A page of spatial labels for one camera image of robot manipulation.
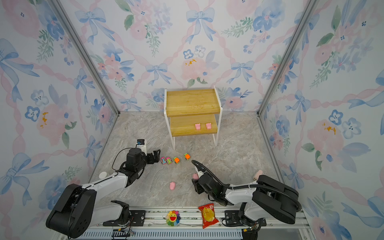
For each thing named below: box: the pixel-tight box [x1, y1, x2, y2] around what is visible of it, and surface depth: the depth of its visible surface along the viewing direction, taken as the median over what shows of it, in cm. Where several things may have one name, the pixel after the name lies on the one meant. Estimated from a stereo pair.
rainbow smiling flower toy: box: [166, 210, 181, 227], surface depth 75 cm
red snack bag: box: [198, 203, 219, 229], surface depth 75 cm
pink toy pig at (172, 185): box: [169, 181, 176, 191], surface depth 85 cm
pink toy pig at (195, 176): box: [192, 173, 199, 180], surface depth 88 cm
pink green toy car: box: [165, 157, 173, 165], surface depth 92 cm
